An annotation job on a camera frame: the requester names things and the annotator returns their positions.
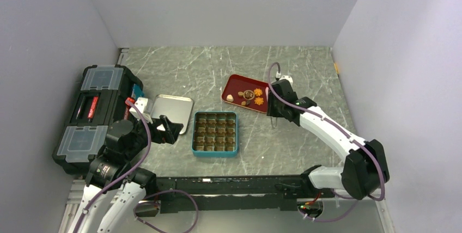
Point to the red lacquer tray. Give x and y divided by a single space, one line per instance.
237 83

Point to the black plastic toolbox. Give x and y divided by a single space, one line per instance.
98 103

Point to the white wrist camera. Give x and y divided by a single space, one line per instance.
285 77
138 107

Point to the blue cookie tin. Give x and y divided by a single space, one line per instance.
215 134

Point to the orange flower cookie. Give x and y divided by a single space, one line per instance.
258 92
259 101

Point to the pink heart cookie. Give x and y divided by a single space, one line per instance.
229 98

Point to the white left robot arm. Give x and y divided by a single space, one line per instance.
114 185

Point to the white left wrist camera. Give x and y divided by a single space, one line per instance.
138 107

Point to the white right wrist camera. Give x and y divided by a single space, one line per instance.
285 77

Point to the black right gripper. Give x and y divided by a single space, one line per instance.
270 110

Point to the silver tin lid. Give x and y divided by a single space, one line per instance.
176 108

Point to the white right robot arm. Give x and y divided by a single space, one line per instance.
364 167

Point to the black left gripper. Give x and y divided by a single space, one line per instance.
171 131

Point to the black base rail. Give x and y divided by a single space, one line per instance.
219 193

